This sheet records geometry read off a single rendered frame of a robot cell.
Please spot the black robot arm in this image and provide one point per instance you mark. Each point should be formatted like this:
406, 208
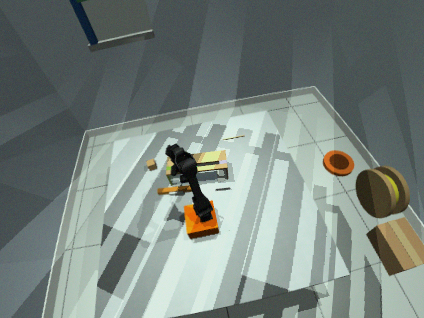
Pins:
188, 168

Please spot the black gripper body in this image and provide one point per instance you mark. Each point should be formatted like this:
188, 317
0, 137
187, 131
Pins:
182, 178

